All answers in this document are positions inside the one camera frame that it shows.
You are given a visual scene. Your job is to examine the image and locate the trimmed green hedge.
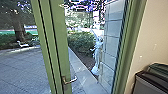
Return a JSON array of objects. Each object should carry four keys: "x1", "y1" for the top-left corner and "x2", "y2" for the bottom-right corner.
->
[{"x1": 67, "y1": 30, "x2": 96, "y2": 56}]

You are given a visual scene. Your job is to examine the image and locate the dark trash bin blue trim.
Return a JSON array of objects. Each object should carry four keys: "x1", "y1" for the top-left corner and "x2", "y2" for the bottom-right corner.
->
[{"x1": 146, "y1": 62, "x2": 168, "y2": 81}]

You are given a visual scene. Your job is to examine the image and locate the grey outdoor bench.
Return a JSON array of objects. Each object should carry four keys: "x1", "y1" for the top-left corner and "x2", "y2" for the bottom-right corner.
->
[{"x1": 15, "y1": 39, "x2": 32, "y2": 49}]

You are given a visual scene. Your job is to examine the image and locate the metal door lever handle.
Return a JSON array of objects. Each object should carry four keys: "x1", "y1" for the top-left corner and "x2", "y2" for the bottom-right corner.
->
[{"x1": 61, "y1": 75, "x2": 79, "y2": 86}]

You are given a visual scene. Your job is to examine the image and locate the grey stone block pillar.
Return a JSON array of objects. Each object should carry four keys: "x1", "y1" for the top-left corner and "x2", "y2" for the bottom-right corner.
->
[{"x1": 98, "y1": 0, "x2": 127, "y2": 94}]

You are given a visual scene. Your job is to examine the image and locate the green door with lever handle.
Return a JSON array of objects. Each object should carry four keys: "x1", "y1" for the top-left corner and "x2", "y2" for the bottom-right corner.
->
[{"x1": 49, "y1": 0, "x2": 116, "y2": 94}]

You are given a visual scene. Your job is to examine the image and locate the green framed glass door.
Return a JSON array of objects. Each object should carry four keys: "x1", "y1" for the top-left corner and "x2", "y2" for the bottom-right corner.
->
[{"x1": 29, "y1": 0, "x2": 148, "y2": 94}]

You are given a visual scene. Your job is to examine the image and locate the light grey trash bin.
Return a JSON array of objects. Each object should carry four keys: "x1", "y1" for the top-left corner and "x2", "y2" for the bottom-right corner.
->
[{"x1": 131, "y1": 69, "x2": 168, "y2": 94}]

